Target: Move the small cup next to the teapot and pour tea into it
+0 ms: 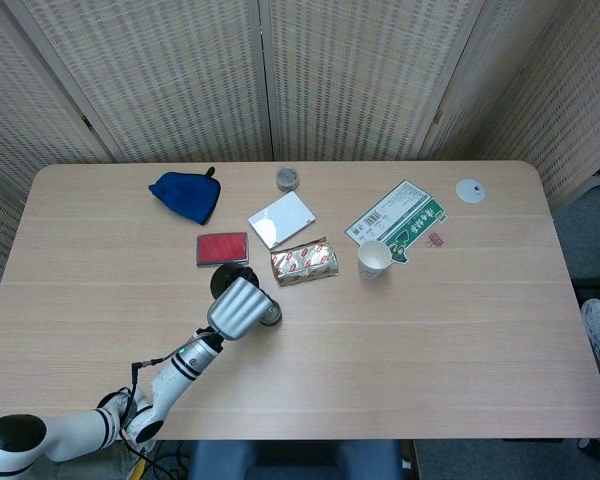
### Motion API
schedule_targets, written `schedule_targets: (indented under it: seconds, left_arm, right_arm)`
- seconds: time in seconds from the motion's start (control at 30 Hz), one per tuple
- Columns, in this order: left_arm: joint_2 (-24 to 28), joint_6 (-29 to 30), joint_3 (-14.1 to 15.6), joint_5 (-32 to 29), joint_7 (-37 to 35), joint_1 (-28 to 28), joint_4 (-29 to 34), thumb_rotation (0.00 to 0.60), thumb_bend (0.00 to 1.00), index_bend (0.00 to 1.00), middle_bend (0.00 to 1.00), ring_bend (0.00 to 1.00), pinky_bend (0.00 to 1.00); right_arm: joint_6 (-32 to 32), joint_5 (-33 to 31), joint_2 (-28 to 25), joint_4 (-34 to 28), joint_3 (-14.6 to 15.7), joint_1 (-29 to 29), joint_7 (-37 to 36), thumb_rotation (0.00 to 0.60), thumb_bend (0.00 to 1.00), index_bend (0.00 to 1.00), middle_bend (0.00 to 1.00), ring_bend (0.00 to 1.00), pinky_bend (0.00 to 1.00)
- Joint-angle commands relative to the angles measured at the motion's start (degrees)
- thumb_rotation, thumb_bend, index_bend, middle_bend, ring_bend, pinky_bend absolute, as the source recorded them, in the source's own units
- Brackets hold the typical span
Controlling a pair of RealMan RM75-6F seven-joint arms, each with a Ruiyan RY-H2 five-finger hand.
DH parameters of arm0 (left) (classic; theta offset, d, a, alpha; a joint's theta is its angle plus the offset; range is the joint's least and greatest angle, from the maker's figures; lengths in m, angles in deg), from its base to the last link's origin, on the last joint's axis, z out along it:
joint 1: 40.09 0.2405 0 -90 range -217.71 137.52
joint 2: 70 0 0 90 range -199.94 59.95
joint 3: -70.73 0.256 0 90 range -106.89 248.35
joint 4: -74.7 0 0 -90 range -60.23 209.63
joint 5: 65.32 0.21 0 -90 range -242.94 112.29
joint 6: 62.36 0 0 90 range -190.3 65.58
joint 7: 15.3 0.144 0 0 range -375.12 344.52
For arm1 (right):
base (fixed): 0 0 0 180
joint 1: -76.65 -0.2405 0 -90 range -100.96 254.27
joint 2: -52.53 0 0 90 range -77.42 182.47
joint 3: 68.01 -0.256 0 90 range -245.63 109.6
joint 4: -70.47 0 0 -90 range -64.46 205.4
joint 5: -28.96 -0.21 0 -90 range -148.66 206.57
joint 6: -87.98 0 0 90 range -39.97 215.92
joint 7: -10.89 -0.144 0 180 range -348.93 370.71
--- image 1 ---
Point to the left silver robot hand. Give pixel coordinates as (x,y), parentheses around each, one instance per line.
(237,310)

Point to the small round tin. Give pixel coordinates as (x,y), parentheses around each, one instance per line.
(275,317)

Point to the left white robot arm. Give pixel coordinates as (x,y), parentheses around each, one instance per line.
(180,370)

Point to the white paper cup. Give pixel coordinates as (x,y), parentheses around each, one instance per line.
(374,260)

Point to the red ink pad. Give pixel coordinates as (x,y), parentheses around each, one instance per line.
(222,248)

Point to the gold red foil packet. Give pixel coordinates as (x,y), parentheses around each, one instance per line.
(305,262)

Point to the white flat plastic box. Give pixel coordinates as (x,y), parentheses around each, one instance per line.
(280,220)

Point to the blue cloth pouch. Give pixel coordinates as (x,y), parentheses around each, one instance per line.
(187,197)

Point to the small round patterned jar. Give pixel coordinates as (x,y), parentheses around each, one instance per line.
(287,180)

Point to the blue seat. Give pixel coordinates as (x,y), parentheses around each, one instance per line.
(295,462)

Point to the green white flattened carton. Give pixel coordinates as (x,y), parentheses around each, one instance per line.
(395,215)

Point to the pink binder clip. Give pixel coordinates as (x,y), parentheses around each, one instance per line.
(435,240)

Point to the woven folding screen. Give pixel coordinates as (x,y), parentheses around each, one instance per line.
(180,75)

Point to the white round table grommet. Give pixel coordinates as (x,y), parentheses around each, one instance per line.
(470,191)

